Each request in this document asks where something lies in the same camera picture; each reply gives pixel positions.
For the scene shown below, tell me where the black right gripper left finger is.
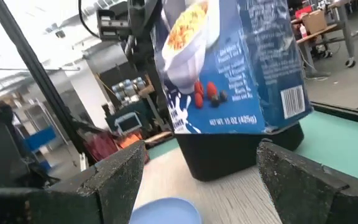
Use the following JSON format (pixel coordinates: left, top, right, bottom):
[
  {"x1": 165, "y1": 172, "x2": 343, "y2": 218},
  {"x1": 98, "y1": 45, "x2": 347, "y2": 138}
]
[{"x1": 0, "y1": 140, "x2": 146, "y2": 224}]

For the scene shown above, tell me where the black table frame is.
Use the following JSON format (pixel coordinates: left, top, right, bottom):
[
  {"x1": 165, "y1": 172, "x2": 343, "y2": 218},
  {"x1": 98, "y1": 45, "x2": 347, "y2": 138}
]
[{"x1": 309, "y1": 101, "x2": 358, "y2": 128}]

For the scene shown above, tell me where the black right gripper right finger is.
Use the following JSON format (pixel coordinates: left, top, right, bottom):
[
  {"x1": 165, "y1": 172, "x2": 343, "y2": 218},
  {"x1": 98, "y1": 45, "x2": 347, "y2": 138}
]
[{"x1": 256, "y1": 139, "x2": 358, "y2": 224}]

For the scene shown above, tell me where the small white-framed monitor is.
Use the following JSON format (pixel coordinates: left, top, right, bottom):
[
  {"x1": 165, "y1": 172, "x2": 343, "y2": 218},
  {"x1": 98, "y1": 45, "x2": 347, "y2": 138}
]
[{"x1": 113, "y1": 111, "x2": 143, "y2": 135}]

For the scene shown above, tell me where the stack of grey rolls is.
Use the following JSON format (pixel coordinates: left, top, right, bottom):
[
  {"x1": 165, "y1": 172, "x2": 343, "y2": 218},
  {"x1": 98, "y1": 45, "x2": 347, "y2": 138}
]
[{"x1": 111, "y1": 77, "x2": 147, "y2": 106}]

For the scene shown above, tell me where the black frame strut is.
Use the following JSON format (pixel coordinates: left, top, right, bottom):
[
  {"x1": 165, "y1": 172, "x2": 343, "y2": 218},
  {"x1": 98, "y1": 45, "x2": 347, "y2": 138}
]
[{"x1": 0, "y1": 0, "x2": 88, "y2": 156}]

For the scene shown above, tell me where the beige woven placemat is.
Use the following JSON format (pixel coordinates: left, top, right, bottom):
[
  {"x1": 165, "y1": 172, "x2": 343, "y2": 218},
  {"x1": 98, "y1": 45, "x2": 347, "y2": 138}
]
[{"x1": 134, "y1": 146, "x2": 283, "y2": 224}]

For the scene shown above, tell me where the blue storage bin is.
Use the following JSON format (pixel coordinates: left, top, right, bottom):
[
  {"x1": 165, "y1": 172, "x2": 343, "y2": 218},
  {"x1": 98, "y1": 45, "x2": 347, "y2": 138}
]
[{"x1": 24, "y1": 126, "x2": 57, "y2": 152}]

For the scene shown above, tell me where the blue plate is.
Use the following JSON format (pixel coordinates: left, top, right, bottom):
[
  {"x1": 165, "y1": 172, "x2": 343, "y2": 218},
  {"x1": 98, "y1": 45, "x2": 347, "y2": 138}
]
[{"x1": 129, "y1": 197, "x2": 202, "y2": 224}]

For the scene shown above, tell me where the blue cereal box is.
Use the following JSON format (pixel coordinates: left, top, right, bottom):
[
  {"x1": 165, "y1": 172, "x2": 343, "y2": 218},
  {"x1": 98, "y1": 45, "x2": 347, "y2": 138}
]
[{"x1": 150, "y1": 0, "x2": 314, "y2": 135}]

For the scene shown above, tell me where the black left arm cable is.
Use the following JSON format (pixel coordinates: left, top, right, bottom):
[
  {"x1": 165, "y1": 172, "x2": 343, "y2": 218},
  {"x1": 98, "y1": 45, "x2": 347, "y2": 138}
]
[{"x1": 78, "y1": 0, "x2": 101, "y2": 40}]

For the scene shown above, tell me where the cardboard box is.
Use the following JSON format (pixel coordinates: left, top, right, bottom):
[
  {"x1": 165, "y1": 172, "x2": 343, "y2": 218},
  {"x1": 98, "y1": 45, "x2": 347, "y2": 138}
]
[{"x1": 301, "y1": 9, "x2": 328, "y2": 35}]

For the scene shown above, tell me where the black chrome toaster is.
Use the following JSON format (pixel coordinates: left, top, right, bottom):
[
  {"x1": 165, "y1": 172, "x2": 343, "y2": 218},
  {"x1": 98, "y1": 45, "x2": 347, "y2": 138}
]
[{"x1": 175, "y1": 123, "x2": 305, "y2": 182}]

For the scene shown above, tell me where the wooden workbench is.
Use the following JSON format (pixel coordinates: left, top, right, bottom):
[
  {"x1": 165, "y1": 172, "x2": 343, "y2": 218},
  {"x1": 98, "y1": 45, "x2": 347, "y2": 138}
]
[{"x1": 290, "y1": 0, "x2": 357, "y2": 78}]

